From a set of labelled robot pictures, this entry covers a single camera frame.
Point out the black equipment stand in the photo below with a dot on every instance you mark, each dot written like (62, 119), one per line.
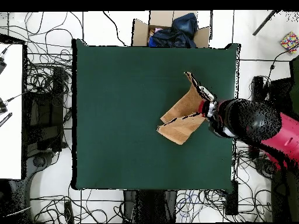
(278, 91)
(46, 116)

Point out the cardboard box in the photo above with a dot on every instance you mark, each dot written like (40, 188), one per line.
(140, 32)

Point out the orange terry towel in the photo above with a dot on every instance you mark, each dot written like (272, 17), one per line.
(184, 126)

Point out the white table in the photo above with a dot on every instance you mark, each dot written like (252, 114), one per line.
(11, 140)

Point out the multicoloured patterned bundle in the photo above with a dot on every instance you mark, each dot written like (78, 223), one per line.
(289, 40)

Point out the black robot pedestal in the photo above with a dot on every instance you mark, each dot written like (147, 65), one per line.
(149, 205)

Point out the black metal bar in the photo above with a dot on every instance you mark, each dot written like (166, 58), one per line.
(265, 23)

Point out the dark blue garment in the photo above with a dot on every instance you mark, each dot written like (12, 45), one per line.
(182, 32)

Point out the black ribbed strip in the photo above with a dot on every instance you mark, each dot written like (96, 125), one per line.
(5, 119)

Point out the black device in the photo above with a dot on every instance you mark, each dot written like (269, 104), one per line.
(1, 65)

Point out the pink and yellow garment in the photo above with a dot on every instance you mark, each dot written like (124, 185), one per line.
(157, 30)

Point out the black connector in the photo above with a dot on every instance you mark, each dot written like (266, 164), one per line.
(2, 107)

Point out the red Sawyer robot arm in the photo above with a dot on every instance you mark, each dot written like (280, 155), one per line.
(257, 121)

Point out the dark green table cloth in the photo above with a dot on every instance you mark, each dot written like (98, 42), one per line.
(112, 93)
(295, 81)

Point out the black power strip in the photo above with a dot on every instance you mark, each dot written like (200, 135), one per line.
(69, 211)

